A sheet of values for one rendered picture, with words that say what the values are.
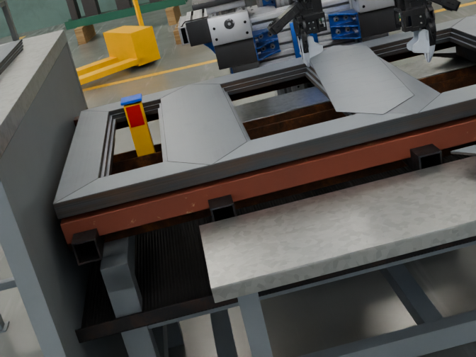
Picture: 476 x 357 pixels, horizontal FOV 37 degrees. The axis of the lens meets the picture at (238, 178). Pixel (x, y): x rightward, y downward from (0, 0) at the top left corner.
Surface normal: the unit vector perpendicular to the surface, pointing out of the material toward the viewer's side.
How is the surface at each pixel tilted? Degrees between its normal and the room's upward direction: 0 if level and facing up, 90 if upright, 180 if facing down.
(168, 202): 90
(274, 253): 0
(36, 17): 90
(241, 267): 0
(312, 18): 90
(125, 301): 90
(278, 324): 0
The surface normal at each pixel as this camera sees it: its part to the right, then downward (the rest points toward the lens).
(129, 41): -0.76, 0.39
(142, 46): 0.61, 0.18
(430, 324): -0.21, -0.90
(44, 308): 0.13, 0.35
